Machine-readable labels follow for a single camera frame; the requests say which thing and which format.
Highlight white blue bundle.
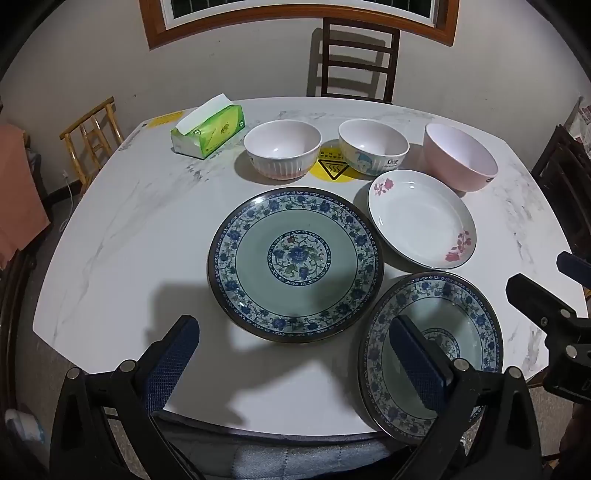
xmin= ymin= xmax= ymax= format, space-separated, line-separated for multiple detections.
xmin=4 ymin=408 xmax=47 ymax=445

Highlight white ribbed bowl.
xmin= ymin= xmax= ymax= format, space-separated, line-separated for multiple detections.
xmin=244 ymin=120 xmax=322 ymax=181

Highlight white plate with pink flowers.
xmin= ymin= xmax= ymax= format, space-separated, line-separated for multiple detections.
xmin=368 ymin=169 xmax=477 ymax=271

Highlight large blue floral plate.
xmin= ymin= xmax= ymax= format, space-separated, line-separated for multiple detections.
xmin=207 ymin=186 xmax=385 ymax=344

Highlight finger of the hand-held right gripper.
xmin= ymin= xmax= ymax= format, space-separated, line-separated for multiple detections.
xmin=556 ymin=250 xmax=591 ymax=288
xmin=505 ymin=273 xmax=591 ymax=333

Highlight white charger cable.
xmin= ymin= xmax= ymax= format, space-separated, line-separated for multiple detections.
xmin=58 ymin=170 xmax=77 ymax=232

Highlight bamboo chair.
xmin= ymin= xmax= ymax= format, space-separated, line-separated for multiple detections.
xmin=59 ymin=97 xmax=125 ymax=195

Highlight dark wooden slat chair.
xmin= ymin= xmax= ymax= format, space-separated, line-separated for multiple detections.
xmin=321 ymin=17 xmax=400 ymax=103

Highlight green tissue box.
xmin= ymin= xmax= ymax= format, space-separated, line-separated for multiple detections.
xmin=170 ymin=93 xmax=245 ymax=160

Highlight pink bowl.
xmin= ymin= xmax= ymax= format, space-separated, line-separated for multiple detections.
xmin=424 ymin=122 xmax=499 ymax=193

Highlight small blue floral plate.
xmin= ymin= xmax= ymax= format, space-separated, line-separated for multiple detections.
xmin=358 ymin=271 xmax=504 ymax=444

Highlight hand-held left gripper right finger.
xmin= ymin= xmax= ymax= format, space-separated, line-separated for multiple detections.
xmin=389 ymin=315 xmax=543 ymax=480

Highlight white cartoon print bowl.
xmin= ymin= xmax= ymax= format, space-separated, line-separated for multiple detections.
xmin=338 ymin=119 xmax=411 ymax=178

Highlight round yellow warning sticker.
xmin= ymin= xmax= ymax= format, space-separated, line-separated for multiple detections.
xmin=308 ymin=148 xmax=354 ymax=184

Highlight printed papers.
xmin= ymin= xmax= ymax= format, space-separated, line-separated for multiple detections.
xmin=570 ymin=97 xmax=591 ymax=148

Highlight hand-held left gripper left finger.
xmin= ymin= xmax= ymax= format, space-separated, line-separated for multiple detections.
xmin=50 ymin=315 xmax=204 ymax=480

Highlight dark wooden side chair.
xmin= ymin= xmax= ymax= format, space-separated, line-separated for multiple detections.
xmin=531 ymin=124 xmax=591 ymax=259

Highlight wooden framed window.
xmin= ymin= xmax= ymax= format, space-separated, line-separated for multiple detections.
xmin=139 ymin=0 xmax=460 ymax=49

